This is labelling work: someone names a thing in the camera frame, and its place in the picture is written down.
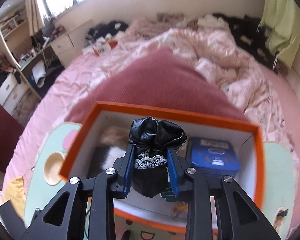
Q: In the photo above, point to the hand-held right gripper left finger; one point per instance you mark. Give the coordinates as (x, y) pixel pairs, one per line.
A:
(128, 170)

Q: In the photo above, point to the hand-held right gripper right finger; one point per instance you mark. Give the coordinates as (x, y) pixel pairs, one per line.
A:
(173, 172)

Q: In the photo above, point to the white fur pompom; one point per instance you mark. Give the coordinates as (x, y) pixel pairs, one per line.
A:
(113, 157)

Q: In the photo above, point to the brown furry scrunchie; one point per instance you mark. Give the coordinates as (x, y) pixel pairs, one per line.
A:
(113, 133)

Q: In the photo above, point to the blue metal tin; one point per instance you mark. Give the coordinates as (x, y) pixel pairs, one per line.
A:
(212, 155)

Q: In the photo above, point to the black lace-trimmed pouch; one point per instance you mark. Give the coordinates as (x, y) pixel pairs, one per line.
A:
(152, 132)

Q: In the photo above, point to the orange cardboard box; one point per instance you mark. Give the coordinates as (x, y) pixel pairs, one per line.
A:
(76, 146)

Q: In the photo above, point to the green cartoon desktop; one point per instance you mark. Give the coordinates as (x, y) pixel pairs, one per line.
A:
(275, 180)

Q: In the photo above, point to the dark pink blanket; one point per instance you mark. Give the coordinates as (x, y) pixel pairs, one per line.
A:
(152, 80)

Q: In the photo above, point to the yellow cloth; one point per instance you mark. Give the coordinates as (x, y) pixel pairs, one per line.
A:
(15, 192)

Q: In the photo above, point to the orange tissue box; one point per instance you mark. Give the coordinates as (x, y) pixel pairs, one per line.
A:
(105, 48)

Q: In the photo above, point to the pink floral quilt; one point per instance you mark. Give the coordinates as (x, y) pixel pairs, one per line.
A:
(215, 50)

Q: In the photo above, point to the dark red door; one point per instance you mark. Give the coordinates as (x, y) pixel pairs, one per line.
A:
(2, 135)

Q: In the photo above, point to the white paper roll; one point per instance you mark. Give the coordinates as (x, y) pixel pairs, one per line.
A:
(38, 73)

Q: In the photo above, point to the white drawer cabinet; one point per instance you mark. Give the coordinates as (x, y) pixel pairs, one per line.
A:
(67, 45)

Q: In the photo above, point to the white low drawer unit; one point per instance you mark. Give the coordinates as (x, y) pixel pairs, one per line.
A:
(10, 92)

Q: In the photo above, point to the black striped clothes pile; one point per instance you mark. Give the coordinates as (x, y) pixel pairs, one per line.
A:
(107, 28)

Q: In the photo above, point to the white study desk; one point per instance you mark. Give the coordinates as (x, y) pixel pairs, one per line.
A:
(30, 61)

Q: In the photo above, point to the beige curtain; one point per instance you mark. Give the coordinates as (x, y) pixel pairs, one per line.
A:
(35, 7)

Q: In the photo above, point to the white bookshelf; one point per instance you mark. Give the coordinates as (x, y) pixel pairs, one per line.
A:
(12, 22)

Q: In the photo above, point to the light green hanging cloth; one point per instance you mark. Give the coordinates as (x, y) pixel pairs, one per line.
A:
(282, 17)

